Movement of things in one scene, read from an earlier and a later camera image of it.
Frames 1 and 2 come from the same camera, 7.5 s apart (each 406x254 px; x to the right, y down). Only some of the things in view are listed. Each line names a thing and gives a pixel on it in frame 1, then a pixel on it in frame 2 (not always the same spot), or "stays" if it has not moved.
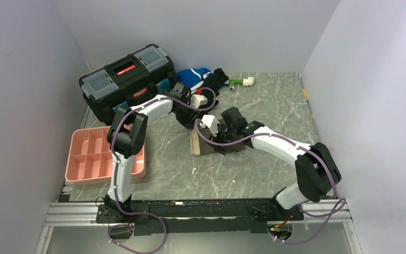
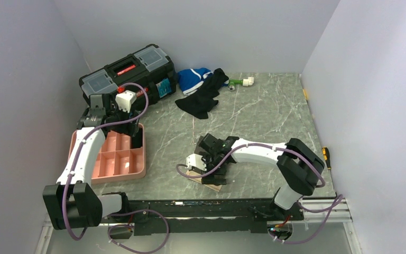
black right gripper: (221, 126) -> (206, 157)
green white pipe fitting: (248, 82) stays
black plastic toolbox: (147, 73) stays
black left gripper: (190, 121) -> (129, 128)
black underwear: (213, 82) stays
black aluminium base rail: (200, 216) stays
